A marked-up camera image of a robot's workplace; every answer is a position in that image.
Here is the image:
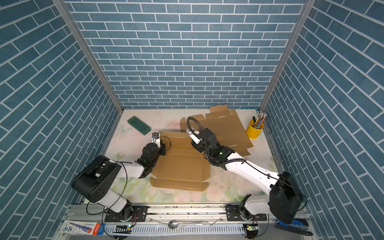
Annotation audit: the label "cardboard box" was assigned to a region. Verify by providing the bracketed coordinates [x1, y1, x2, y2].
[193, 105, 253, 157]
[150, 131, 212, 192]

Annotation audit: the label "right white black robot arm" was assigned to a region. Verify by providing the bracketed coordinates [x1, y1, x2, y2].
[186, 128, 304, 224]

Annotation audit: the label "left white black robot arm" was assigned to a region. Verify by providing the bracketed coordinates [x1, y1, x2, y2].
[71, 143, 166, 222]

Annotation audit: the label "green rectangular sponge block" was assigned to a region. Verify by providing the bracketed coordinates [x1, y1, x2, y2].
[127, 116, 151, 136]

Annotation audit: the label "yellow pen cup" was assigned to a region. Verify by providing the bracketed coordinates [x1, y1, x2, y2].
[246, 120, 264, 139]

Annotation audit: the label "pens in cup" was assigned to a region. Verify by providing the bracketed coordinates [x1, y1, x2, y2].
[253, 112, 267, 129]

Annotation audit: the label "metal spoon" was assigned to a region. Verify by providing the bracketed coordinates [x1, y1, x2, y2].
[150, 219, 221, 230]

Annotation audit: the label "white blue product package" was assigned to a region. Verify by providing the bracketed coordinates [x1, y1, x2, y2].
[59, 221, 105, 236]

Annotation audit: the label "blue black pliers tool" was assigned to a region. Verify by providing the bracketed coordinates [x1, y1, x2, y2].
[275, 219, 313, 236]

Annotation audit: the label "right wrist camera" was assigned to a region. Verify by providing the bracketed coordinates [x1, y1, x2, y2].
[186, 128, 201, 144]

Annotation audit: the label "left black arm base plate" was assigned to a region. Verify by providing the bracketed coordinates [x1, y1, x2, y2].
[104, 206, 149, 224]

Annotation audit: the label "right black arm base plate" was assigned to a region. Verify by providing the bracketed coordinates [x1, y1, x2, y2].
[225, 204, 267, 222]

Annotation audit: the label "white slotted cable duct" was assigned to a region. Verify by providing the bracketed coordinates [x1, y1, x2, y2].
[104, 224, 245, 237]

